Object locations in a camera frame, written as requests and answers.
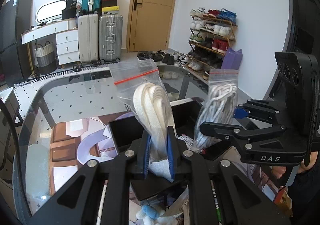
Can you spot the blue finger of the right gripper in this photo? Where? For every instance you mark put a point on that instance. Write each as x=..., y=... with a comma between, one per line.
x=230, y=133
x=255, y=112

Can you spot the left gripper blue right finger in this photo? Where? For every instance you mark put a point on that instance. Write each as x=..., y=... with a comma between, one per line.
x=170, y=150

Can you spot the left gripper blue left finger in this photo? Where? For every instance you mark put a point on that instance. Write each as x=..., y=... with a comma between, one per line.
x=144, y=154

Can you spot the bag of white-grey cord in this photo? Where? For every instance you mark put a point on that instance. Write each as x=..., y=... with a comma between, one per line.
x=219, y=105

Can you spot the bag of cream rope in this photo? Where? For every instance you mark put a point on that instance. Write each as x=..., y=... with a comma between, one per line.
x=140, y=87

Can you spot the white blue plush toy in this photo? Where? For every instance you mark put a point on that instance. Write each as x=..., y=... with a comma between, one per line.
x=155, y=215

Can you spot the right hand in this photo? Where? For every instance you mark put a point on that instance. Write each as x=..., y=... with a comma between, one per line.
x=313, y=158

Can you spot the black storage box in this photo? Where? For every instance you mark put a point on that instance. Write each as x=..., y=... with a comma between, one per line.
x=130, y=126

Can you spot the purple paper bag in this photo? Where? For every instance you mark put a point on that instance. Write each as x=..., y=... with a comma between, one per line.
x=232, y=59

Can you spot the wooden shoe rack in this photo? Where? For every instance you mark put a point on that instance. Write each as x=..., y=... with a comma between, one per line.
x=212, y=34

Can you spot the silver suitcase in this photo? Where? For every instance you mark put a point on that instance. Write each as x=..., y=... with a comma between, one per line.
x=110, y=37

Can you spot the white suitcase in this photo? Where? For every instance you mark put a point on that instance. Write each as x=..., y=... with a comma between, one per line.
x=88, y=38

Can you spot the woven laundry basket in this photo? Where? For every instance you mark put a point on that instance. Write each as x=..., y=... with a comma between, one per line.
x=45, y=55

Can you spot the stack of shoe boxes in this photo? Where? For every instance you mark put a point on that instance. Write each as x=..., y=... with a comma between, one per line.
x=109, y=7

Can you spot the wooden door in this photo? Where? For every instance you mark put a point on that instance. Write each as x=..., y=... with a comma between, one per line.
x=149, y=25

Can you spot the white vanity desk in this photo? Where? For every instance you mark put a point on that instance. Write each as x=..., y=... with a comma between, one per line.
x=63, y=34

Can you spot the oval vanity mirror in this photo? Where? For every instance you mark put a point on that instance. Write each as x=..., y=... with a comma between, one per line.
x=50, y=11

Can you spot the black refrigerator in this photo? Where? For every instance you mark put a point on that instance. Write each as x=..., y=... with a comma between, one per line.
x=15, y=20

